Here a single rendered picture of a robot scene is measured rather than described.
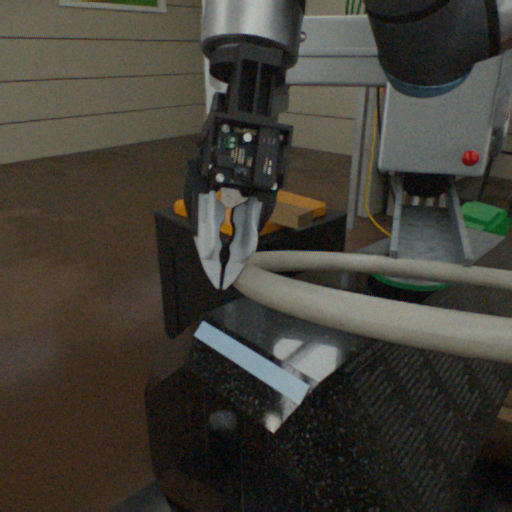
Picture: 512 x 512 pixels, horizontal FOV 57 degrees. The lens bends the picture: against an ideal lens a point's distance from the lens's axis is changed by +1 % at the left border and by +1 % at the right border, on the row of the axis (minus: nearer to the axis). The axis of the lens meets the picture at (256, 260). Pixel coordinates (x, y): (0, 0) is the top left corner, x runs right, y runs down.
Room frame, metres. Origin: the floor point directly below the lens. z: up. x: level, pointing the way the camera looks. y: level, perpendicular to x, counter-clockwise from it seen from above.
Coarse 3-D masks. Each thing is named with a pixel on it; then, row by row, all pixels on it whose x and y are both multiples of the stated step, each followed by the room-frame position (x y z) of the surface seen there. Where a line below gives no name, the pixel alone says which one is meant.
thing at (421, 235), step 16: (400, 176) 1.10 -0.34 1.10; (448, 176) 1.10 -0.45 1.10; (400, 192) 0.98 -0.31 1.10; (448, 192) 1.03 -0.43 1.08; (400, 208) 0.89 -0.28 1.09; (416, 208) 1.00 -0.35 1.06; (432, 208) 1.00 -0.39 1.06; (448, 208) 0.98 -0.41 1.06; (400, 224) 0.91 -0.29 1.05; (416, 224) 0.91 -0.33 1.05; (432, 224) 0.91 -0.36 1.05; (448, 224) 0.91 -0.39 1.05; (464, 224) 0.80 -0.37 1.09; (400, 240) 0.83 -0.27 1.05; (416, 240) 0.83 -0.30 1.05; (432, 240) 0.83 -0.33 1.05; (448, 240) 0.83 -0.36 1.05; (464, 240) 0.73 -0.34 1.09; (400, 256) 0.76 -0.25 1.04; (416, 256) 0.76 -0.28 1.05; (432, 256) 0.76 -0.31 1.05; (448, 256) 0.76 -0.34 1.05; (464, 256) 0.67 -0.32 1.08
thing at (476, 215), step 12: (480, 192) 2.63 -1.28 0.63; (468, 204) 2.57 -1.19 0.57; (480, 204) 2.56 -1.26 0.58; (468, 216) 2.49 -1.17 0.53; (480, 216) 2.44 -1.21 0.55; (492, 216) 2.40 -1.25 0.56; (504, 216) 2.40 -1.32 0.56; (480, 228) 2.39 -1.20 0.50; (492, 228) 2.36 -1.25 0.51; (504, 228) 2.40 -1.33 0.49
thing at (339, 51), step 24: (312, 24) 1.78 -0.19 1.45; (336, 24) 1.75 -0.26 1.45; (360, 24) 1.73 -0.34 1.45; (312, 48) 1.77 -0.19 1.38; (336, 48) 1.74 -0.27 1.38; (360, 48) 1.72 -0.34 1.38; (288, 72) 1.80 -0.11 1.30; (312, 72) 1.77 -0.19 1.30; (336, 72) 1.75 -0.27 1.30; (360, 72) 1.73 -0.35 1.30
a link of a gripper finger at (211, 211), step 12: (204, 204) 0.43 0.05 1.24; (216, 204) 0.43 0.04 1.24; (204, 216) 0.42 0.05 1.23; (216, 216) 0.43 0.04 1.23; (204, 228) 0.42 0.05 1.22; (216, 228) 0.42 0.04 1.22; (204, 240) 0.41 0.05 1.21; (216, 240) 0.42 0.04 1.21; (204, 252) 0.41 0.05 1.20; (216, 252) 0.42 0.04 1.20; (204, 264) 0.41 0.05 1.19; (216, 264) 0.41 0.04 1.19; (216, 276) 0.41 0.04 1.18; (216, 288) 0.40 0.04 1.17
